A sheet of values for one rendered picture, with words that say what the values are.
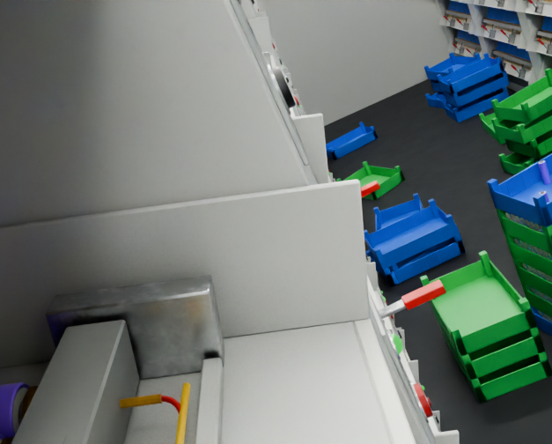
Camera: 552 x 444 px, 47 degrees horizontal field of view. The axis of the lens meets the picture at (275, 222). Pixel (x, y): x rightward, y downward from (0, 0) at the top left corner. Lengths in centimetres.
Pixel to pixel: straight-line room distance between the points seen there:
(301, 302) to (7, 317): 10
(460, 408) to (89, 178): 166
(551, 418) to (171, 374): 155
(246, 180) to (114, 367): 7
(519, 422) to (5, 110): 161
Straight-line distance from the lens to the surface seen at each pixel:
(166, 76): 20
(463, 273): 194
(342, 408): 19
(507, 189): 179
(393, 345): 28
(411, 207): 284
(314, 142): 30
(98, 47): 20
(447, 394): 187
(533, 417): 174
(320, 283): 21
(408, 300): 54
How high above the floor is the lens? 121
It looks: 21 degrees down
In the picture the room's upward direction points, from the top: 26 degrees counter-clockwise
